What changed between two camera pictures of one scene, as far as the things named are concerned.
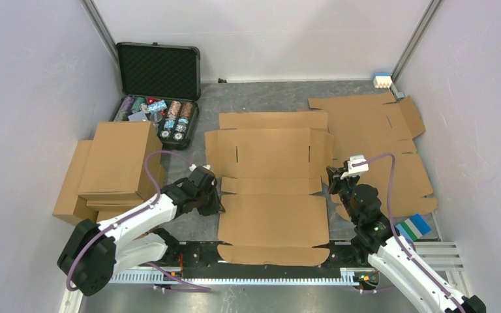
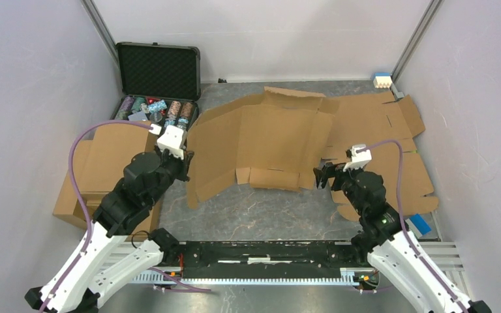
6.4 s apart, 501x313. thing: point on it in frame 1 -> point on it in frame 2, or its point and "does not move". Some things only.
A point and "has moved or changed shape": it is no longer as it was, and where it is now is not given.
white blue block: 382,80 does not move
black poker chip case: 162,84 does not move
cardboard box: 271,165 has moved or changed shape
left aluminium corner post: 102,29 does not move
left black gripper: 216,207 -> 185,163
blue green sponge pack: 414,227 does not move
